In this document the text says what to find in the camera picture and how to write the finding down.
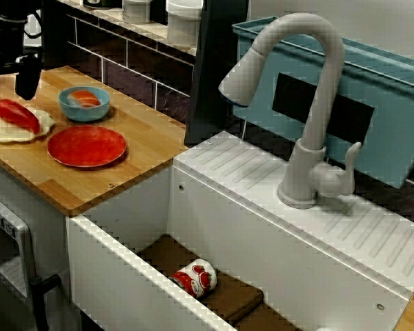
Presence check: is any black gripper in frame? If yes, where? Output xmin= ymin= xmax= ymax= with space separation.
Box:
xmin=0 ymin=13 xmax=44 ymax=108

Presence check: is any red bell pepper toy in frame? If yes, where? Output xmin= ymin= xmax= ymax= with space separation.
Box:
xmin=0 ymin=99 xmax=41 ymax=134

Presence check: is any salmon nigiri sushi toy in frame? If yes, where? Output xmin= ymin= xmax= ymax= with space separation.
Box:
xmin=67 ymin=90 xmax=101 ymax=108

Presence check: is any light blue bowl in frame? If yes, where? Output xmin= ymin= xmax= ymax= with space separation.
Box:
xmin=57 ymin=86 xmax=110 ymax=122

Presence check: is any cream scalloped plate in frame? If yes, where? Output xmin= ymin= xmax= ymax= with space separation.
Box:
xmin=0 ymin=106 xmax=55 ymax=143

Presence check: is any red round plate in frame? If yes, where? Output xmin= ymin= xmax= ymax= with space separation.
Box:
xmin=47 ymin=126 xmax=128 ymax=168

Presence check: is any dark jar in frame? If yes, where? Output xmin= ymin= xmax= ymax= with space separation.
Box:
xmin=82 ymin=0 xmax=124 ymax=10

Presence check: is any white labelled jar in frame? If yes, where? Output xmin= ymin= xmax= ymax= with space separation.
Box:
xmin=121 ymin=0 xmax=152 ymax=25

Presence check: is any gray oven door panel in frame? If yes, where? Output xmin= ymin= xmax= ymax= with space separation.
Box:
xmin=0 ymin=191 xmax=37 ymax=301

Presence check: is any large white canister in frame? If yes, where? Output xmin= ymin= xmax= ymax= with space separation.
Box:
xmin=166 ymin=0 xmax=204 ymax=48

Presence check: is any black upright panel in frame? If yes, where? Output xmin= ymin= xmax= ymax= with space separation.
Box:
xmin=184 ymin=0 xmax=251 ymax=146

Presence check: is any tomato print can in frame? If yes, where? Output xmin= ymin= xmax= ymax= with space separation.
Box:
xmin=169 ymin=259 xmax=217 ymax=297

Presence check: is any white toy sink unit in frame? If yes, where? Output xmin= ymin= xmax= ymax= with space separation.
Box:
xmin=66 ymin=130 xmax=414 ymax=331

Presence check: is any brown folded cloth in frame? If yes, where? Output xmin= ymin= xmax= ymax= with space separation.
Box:
xmin=137 ymin=234 xmax=303 ymax=331

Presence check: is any gray toy faucet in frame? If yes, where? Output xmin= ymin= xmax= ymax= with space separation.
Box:
xmin=217 ymin=12 xmax=362 ymax=210

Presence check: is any black tape patch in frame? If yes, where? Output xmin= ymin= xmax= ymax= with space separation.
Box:
xmin=272 ymin=72 xmax=375 ymax=146

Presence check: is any teal plastic bin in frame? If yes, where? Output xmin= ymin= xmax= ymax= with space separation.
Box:
xmin=231 ymin=16 xmax=414 ymax=190

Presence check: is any black oven handle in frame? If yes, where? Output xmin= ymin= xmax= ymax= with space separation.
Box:
xmin=30 ymin=274 xmax=61 ymax=331

